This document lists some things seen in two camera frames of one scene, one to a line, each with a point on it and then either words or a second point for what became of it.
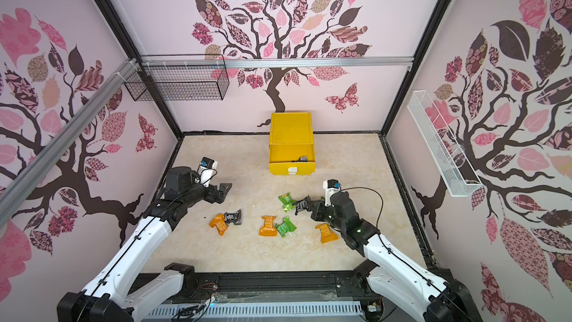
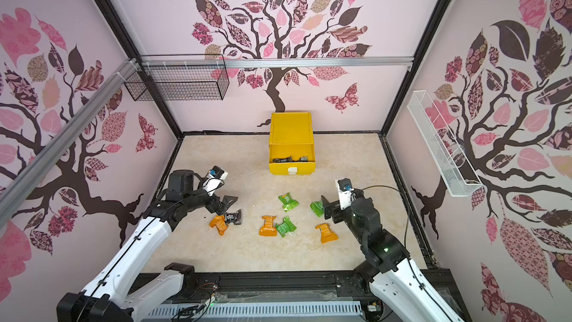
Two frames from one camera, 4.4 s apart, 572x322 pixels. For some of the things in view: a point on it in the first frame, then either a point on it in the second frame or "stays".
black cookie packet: [301, 205] to [285, 159]
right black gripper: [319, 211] to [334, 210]
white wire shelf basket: [453, 168] stays
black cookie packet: [233, 218] stays
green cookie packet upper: [287, 202] stays
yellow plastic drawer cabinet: [291, 144] stays
